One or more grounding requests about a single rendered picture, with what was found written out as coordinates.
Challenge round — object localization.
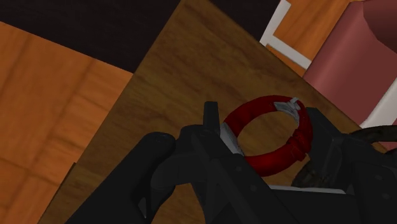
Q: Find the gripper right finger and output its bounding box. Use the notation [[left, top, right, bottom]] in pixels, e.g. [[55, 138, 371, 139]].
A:
[[306, 106, 397, 224]]

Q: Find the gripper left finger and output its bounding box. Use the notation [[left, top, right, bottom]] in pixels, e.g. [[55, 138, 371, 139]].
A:
[[64, 101, 298, 224]]

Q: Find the red wristwatch with silver clasp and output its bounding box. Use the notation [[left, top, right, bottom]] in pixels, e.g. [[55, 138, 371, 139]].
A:
[[219, 95, 314, 178]]

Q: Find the wooden table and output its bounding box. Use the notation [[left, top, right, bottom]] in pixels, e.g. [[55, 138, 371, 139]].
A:
[[37, 0, 389, 224]]

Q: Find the pink armchair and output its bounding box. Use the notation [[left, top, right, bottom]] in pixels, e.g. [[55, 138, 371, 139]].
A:
[[302, 0, 397, 150]]

